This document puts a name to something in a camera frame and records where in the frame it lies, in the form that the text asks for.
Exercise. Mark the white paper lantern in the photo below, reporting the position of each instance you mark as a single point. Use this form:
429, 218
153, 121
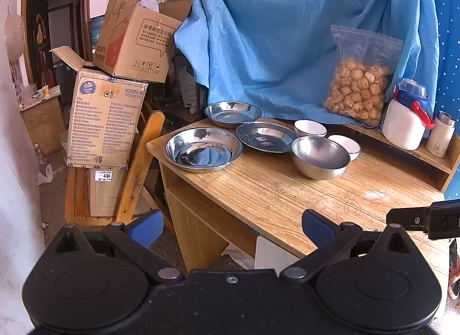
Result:
13, 36

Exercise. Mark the printed cardboard box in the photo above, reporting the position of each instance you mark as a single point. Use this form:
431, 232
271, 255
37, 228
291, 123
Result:
104, 122

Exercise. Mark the wooden door frame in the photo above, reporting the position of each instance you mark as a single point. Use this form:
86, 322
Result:
86, 14

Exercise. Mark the wooden desk shelf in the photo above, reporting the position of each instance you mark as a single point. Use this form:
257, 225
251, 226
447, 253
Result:
413, 157

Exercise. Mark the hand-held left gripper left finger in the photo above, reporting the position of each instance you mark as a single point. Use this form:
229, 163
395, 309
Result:
147, 229

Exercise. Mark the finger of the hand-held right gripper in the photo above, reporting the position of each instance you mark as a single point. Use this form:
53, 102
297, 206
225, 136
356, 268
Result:
406, 218

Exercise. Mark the green bucket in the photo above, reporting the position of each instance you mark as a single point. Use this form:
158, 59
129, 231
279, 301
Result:
64, 142

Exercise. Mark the white plastic bag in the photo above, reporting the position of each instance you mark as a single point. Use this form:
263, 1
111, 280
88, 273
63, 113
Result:
46, 175

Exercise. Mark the small wooden cabinet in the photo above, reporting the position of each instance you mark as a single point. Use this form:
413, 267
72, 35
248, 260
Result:
43, 122

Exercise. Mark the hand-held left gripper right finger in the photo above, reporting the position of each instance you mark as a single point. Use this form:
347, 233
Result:
316, 227

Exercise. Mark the steel bowl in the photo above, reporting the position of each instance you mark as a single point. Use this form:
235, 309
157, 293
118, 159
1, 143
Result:
320, 162

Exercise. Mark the blue cloth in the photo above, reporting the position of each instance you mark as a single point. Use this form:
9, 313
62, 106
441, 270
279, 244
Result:
269, 32

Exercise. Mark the blue water jug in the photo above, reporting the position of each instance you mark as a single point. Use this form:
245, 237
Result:
97, 32

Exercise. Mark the cream thermos bottle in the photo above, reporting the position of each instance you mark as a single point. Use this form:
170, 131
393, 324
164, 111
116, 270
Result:
440, 137

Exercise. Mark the small white box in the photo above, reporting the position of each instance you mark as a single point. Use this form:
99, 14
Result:
187, 86

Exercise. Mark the large steel plate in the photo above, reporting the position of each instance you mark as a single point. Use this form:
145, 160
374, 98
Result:
215, 155

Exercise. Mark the yellow cup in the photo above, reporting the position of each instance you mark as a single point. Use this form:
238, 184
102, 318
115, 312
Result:
45, 91

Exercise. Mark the white paper sheet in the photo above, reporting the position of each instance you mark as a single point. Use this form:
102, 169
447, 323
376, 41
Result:
273, 254

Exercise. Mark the clear plastic bottle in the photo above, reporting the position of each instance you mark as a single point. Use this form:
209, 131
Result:
39, 155

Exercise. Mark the clear bag of snacks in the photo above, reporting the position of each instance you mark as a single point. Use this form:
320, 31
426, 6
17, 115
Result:
359, 86

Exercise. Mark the open brown cardboard box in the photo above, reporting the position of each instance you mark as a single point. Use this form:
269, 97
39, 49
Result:
143, 43

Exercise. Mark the wooden desk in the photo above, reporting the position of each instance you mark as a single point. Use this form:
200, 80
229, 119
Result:
269, 191

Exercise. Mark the blue dotted curtain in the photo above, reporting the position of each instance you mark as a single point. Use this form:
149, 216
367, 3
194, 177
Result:
449, 50

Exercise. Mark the wooden chair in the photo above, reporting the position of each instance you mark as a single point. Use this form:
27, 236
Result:
140, 162

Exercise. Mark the white jar blue lid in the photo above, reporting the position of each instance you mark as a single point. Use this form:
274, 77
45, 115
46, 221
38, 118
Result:
402, 122

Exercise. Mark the white bowl red rim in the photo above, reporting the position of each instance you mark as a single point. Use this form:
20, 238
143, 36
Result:
346, 144
309, 127

